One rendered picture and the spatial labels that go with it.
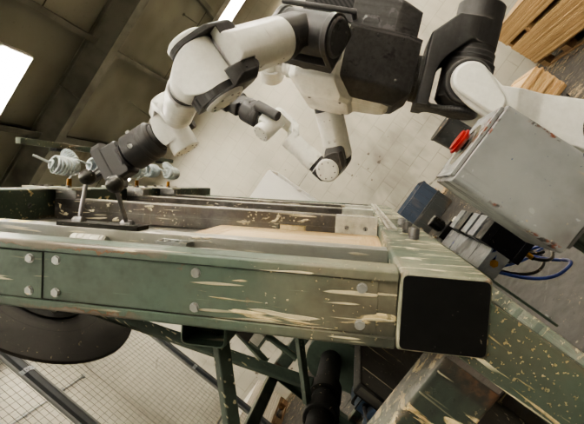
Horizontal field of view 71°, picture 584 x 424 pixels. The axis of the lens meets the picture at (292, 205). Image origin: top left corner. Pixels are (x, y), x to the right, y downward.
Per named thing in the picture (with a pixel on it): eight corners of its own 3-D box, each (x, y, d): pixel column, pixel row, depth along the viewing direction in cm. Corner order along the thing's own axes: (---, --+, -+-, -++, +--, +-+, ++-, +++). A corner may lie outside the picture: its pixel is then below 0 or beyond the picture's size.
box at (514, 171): (631, 182, 51) (506, 102, 53) (568, 259, 52) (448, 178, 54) (580, 182, 63) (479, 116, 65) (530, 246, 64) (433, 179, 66)
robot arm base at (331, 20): (342, 81, 93) (360, 30, 92) (318, 61, 82) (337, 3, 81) (289, 68, 101) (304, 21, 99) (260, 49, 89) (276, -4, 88)
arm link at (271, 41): (232, 84, 66) (309, 54, 81) (185, 14, 65) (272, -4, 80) (201, 119, 74) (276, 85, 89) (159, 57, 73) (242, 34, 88)
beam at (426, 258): (489, 361, 54) (495, 280, 54) (395, 351, 56) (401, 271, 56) (386, 221, 272) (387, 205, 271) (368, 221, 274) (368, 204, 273)
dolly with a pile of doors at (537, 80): (580, 89, 347) (538, 63, 352) (540, 141, 353) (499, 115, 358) (547, 104, 408) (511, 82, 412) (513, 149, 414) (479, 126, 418)
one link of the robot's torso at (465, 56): (485, 71, 111) (440, 63, 112) (501, 55, 97) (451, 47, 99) (473, 119, 112) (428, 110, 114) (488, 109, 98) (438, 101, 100)
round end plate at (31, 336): (51, 387, 135) (-119, 242, 143) (43, 400, 135) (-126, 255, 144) (165, 313, 213) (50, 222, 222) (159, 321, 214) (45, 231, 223)
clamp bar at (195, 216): (376, 242, 121) (381, 160, 119) (20, 215, 140) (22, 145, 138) (375, 238, 130) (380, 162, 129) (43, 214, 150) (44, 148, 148)
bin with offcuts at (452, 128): (507, 131, 482) (461, 101, 489) (481, 168, 488) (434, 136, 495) (493, 137, 533) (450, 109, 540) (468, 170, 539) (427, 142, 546)
